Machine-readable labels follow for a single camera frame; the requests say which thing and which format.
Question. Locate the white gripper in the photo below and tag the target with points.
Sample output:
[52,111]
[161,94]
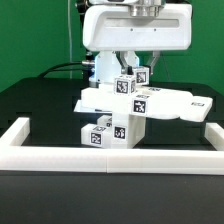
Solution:
[129,26]

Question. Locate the white marker cube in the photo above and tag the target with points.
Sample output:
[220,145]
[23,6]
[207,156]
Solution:
[125,84]
[142,75]

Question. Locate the white chair back part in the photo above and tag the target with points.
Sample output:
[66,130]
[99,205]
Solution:
[151,102]

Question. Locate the white chair seat part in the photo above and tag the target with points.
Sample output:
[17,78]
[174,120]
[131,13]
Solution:
[127,130]

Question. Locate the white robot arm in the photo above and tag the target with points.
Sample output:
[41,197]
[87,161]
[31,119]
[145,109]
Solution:
[107,66]

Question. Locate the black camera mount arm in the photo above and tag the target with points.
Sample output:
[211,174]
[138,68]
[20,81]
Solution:
[82,6]

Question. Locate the white marker base plate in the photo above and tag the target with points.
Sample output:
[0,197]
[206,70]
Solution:
[80,108]

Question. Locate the white U-shaped boundary frame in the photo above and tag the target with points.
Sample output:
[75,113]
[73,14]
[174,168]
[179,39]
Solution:
[14,155]

